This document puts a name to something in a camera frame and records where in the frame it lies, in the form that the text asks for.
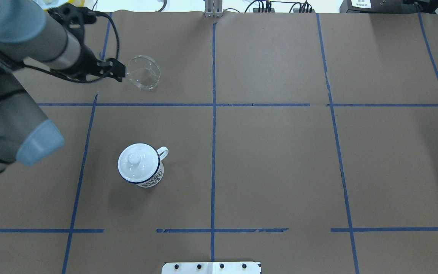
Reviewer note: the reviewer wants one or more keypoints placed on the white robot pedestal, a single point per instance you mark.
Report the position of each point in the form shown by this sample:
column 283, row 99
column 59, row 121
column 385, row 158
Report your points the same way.
column 226, row 267

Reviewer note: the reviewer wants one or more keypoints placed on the near black orange connector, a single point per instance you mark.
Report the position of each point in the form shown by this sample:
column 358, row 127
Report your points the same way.
column 301, row 7

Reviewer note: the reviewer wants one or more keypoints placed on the far black orange connector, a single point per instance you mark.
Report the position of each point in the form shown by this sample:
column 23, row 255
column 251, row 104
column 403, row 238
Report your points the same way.
column 260, row 6

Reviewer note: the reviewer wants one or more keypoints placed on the white enamel mug blue rim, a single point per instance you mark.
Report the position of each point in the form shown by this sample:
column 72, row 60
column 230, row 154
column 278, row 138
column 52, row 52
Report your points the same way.
column 162, row 152

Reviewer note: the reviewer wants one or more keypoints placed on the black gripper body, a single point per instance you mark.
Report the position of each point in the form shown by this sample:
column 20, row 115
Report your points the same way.
column 86, row 60

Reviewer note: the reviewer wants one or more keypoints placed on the black computer box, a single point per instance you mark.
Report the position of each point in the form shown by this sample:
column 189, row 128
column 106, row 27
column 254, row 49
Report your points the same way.
column 388, row 6

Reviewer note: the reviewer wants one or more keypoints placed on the yellow rimmed bowl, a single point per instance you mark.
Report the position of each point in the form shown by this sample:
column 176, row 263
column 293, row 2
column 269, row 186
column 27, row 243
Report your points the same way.
column 49, row 4

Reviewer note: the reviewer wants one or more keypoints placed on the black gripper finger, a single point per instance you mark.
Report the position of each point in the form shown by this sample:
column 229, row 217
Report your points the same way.
column 116, row 69

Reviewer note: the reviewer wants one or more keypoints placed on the aluminium frame post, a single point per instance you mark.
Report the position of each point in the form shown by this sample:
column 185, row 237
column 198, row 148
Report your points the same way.
column 213, row 8

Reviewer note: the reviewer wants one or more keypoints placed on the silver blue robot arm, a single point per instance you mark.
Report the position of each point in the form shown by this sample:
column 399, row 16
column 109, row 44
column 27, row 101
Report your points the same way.
column 50, row 42

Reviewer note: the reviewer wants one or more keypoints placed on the black orange connector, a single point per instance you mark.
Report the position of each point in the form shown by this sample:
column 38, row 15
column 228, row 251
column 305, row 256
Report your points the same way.
column 301, row 7
column 260, row 6

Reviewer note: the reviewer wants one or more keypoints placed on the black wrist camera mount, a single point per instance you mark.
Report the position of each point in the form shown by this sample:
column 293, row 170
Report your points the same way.
column 72, row 16

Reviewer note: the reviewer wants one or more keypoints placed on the white ceramic lid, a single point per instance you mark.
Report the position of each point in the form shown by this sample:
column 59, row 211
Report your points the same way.
column 138, row 163

